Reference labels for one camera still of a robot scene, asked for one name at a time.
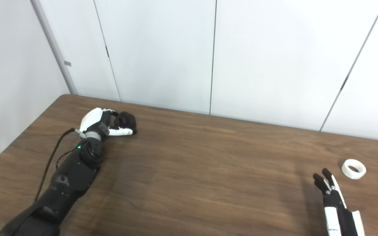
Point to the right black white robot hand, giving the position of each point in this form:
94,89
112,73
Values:
335,203

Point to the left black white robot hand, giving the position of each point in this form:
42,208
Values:
92,119

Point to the round black part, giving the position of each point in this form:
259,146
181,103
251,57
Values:
126,120

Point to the small gray wall tag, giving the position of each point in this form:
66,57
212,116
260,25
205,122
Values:
67,63

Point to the gray wall corner strip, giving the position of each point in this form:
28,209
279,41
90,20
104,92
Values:
54,49

